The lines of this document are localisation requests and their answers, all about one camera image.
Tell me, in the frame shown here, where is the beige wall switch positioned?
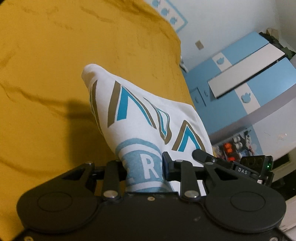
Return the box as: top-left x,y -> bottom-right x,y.
195,40 -> 204,50

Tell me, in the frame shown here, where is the white blue headboard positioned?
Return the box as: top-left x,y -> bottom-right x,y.
145,0 -> 188,33

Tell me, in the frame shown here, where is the blue white wardrobe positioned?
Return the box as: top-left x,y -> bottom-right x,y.
185,32 -> 295,142

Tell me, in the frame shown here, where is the white printed sweatshirt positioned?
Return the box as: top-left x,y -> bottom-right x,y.
82,64 -> 213,192

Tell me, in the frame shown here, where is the mustard yellow quilt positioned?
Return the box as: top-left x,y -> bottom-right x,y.
1,1 -> 192,240

